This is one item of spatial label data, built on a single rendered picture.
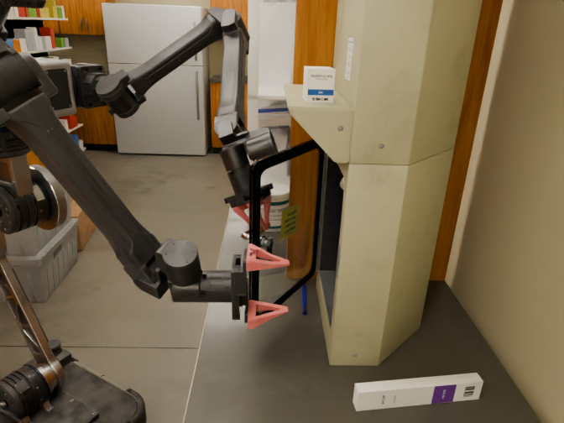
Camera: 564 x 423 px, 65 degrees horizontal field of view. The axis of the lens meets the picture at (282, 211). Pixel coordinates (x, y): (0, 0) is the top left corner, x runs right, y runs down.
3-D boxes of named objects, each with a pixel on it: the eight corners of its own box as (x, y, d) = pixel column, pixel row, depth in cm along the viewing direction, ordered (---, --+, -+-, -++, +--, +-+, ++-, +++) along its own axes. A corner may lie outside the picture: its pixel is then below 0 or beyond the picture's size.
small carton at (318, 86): (327, 98, 86) (330, 66, 84) (333, 102, 82) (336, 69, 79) (302, 98, 86) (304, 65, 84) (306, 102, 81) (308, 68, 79)
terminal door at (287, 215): (315, 274, 125) (325, 135, 110) (251, 330, 102) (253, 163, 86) (312, 274, 126) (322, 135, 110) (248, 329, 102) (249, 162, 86)
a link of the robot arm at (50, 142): (15, 58, 67) (-50, 91, 61) (30, 47, 64) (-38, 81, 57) (171, 259, 88) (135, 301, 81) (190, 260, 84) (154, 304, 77)
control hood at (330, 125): (327, 126, 110) (331, 85, 107) (349, 164, 81) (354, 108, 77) (282, 125, 110) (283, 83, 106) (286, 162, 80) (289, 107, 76)
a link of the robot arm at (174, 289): (174, 281, 83) (169, 308, 79) (168, 259, 78) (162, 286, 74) (211, 281, 83) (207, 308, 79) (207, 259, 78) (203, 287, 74)
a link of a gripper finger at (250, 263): (290, 260, 74) (233, 260, 73) (289, 297, 76) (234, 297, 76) (289, 242, 80) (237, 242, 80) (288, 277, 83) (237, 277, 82)
